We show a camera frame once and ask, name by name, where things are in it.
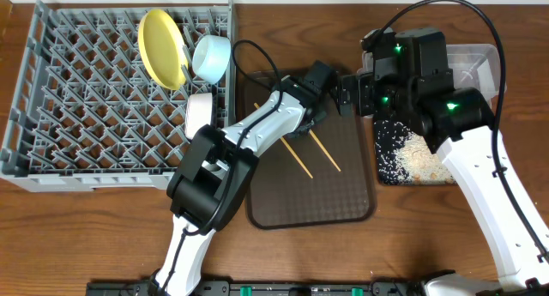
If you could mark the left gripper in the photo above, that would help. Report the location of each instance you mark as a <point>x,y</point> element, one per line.
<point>312,117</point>

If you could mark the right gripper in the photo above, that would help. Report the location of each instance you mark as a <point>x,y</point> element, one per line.
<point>362,83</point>

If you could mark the wooden chopstick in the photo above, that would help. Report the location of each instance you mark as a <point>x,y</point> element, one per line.
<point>325,151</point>
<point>296,157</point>

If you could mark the rice food waste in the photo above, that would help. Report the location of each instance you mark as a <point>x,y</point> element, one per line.
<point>418,158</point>

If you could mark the pink bowl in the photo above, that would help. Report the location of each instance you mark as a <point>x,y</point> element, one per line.
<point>199,112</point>

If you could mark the light blue bowl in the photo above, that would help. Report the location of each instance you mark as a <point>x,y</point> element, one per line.
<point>211,58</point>

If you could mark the yellow plate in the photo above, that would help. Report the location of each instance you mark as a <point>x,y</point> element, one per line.
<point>161,46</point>

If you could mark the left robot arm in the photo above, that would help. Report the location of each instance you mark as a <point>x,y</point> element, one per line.
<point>211,180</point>

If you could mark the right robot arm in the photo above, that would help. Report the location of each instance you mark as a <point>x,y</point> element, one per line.
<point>411,82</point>

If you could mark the black waste tray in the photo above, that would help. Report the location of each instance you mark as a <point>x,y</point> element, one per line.
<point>386,158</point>

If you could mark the grey dishwasher rack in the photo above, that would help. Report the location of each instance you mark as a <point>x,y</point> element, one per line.
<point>86,114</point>

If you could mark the brown serving tray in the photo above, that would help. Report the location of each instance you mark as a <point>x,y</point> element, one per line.
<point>282,195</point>

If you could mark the clear plastic bin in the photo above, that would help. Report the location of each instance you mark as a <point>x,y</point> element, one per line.
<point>475,66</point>

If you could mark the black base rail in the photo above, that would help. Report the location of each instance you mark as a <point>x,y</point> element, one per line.
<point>279,288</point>

